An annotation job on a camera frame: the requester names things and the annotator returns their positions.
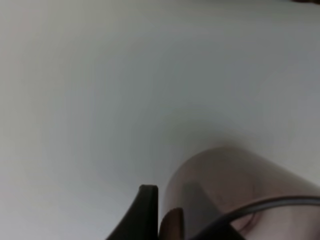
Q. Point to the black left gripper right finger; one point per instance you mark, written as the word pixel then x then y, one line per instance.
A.
pixel 199 212

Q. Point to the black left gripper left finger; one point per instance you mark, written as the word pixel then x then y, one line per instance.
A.
pixel 140 222

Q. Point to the translucent pink plastic cup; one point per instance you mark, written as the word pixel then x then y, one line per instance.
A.
pixel 232 178

